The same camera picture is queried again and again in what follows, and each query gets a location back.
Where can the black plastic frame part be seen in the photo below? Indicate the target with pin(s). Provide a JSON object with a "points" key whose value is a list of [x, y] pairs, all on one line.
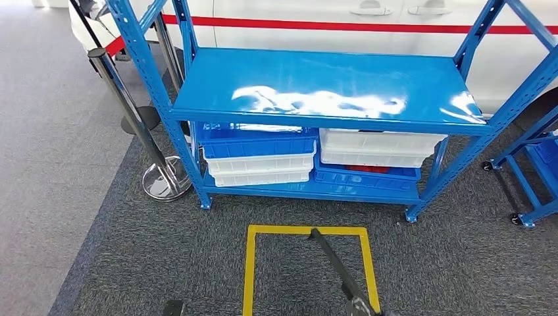
{"points": [[333, 261]]}

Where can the blue metal shelf rack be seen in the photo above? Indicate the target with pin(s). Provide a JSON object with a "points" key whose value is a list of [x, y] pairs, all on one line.
{"points": [[261, 69]]}

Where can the blue plastic bin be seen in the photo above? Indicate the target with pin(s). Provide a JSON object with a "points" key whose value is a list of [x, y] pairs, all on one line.
{"points": [[545, 161], [366, 181], [257, 144]]}

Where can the red object in bin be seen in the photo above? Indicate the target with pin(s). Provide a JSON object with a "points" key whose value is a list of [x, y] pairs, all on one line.
{"points": [[366, 168]]}

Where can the yellow floor tape square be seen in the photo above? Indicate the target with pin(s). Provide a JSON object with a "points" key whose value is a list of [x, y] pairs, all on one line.
{"points": [[249, 270]]}

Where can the white car with red stripe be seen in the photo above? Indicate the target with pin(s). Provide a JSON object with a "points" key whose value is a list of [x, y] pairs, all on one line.
{"points": [[305, 13]]}

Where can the blue wheeled cart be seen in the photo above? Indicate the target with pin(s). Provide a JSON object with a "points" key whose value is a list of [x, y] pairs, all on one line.
{"points": [[529, 218]]}

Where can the black stanchion post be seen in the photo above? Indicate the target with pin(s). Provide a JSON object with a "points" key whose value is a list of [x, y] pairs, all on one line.
{"points": [[146, 120]]}

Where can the chrome stanchion post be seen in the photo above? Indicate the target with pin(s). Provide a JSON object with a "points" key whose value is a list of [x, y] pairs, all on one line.
{"points": [[131, 113], [168, 52]]}

